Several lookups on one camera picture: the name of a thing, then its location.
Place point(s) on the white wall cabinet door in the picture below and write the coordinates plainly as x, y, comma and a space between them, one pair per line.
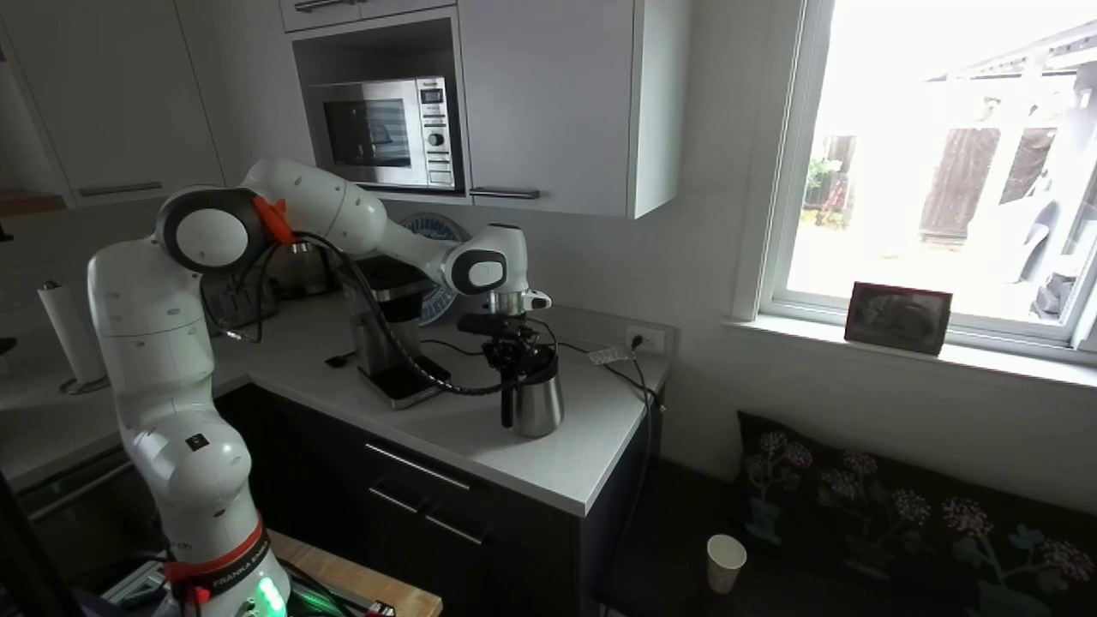
113, 90

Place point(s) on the stainless steel kettle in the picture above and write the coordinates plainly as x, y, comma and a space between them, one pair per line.
536, 406

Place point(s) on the white paper cup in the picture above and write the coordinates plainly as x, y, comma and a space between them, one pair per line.
724, 562

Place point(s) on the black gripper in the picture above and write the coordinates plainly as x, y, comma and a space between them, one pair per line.
509, 343

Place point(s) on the dark base cabinet drawers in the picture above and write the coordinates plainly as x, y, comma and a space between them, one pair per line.
482, 546

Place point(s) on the white framed window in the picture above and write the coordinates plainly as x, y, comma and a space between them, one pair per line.
936, 144

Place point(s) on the black silver coffee machine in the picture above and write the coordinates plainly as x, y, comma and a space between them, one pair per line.
386, 340

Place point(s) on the white right cabinet door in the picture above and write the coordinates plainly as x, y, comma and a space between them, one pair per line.
573, 104

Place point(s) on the stainless steel microwave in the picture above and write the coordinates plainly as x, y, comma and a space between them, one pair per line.
386, 132

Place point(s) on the silver cabinet handle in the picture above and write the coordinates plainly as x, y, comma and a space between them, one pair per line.
118, 190

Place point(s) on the dark picture frame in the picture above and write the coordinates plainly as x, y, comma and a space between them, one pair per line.
898, 316

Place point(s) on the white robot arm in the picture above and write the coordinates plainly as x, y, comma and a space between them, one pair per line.
159, 351

